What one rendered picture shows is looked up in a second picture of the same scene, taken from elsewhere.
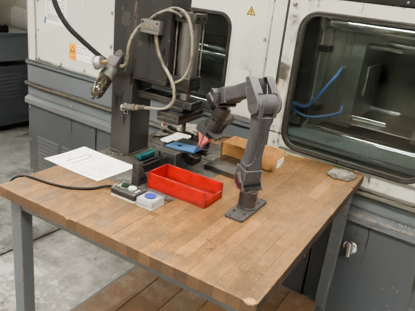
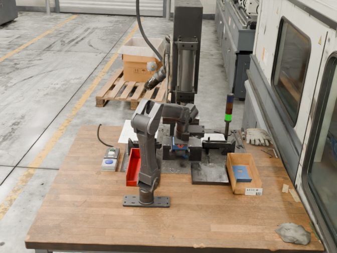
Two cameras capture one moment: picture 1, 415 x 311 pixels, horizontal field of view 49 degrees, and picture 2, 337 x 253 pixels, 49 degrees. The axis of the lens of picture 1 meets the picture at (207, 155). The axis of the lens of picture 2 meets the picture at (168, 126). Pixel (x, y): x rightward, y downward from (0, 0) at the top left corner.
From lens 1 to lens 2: 1.60 m
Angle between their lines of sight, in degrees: 55
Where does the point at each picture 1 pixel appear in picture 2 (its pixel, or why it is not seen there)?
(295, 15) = (327, 51)
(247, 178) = (140, 177)
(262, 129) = (140, 142)
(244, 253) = (80, 219)
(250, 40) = (315, 69)
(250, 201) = (140, 196)
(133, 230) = (72, 173)
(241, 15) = (316, 42)
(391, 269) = not seen: outside the picture
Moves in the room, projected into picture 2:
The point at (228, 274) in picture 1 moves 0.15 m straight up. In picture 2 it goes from (49, 220) to (44, 190)
